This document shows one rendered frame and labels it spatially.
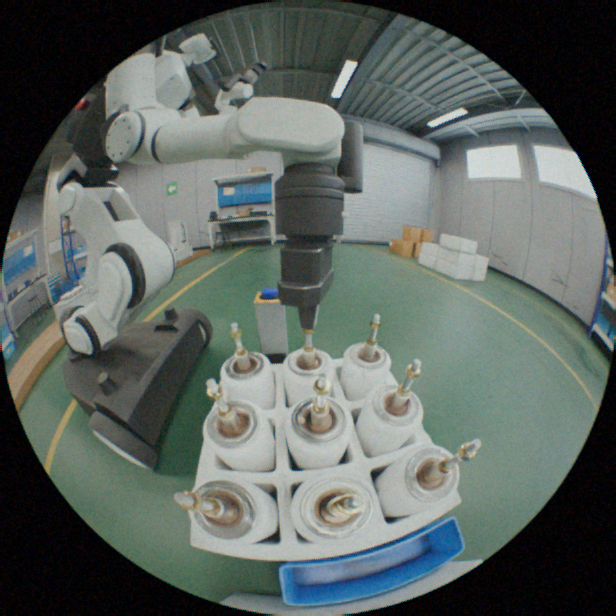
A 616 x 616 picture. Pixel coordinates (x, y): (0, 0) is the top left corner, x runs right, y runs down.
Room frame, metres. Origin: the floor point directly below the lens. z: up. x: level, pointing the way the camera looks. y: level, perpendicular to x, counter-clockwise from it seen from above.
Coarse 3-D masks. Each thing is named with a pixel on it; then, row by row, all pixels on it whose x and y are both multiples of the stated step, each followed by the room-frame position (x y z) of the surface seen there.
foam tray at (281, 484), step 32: (352, 416) 0.18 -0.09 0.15; (288, 448) 0.12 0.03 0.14; (352, 448) 0.10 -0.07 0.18; (256, 480) 0.05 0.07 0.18; (288, 480) 0.05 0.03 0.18; (288, 512) 0.00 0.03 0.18; (192, 544) -0.09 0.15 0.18; (256, 544) -0.05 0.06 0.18; (288, 544) -0.05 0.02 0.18; (320, 544) -0.05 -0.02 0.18; (352, 544) -0.05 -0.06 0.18
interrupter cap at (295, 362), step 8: (296, 352) 0.27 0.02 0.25; (320, 352) 0.27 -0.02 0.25; (288, 360) 0.24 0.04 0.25; (296, 360) 0.24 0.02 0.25; (320, 360) 0.24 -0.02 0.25; (328, 360) 0.24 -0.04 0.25; (296, 368) 0.22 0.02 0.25; (304, 368) 0.22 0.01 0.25; (312, 368) 0.22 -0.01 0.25; (320, 368) 0.22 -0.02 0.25; (304, 376) 0.20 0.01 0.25; (312, 376) 0.20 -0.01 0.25
